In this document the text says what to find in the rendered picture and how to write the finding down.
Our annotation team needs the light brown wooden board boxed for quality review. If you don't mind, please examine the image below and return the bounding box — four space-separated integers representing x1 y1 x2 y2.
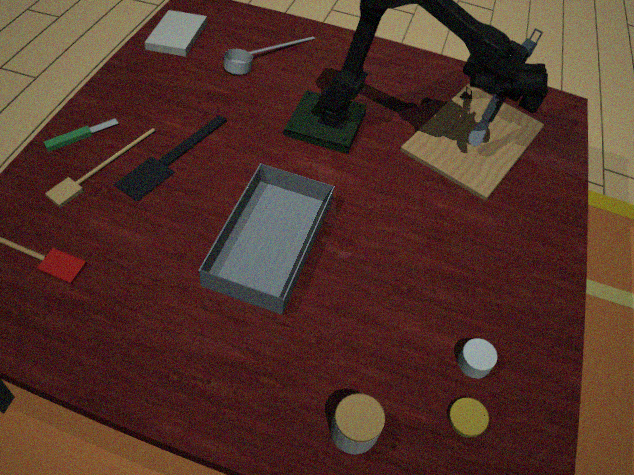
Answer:
400 84 544 201

